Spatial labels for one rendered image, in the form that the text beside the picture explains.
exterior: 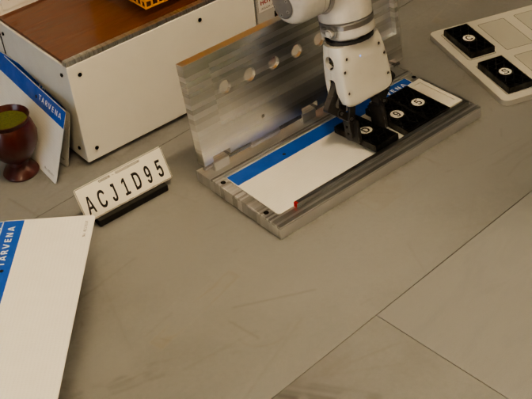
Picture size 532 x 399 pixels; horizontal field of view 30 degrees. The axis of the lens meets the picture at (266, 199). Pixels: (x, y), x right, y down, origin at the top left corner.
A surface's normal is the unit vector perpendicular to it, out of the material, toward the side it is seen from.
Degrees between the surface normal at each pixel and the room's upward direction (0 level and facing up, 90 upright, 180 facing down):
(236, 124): 83
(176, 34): 90
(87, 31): 0
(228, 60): 83
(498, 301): 0
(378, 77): 77
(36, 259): 0
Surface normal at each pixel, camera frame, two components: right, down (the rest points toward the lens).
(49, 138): -0.78, 0.11
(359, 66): 0.61, 0.27
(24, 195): -0.08, -0.78
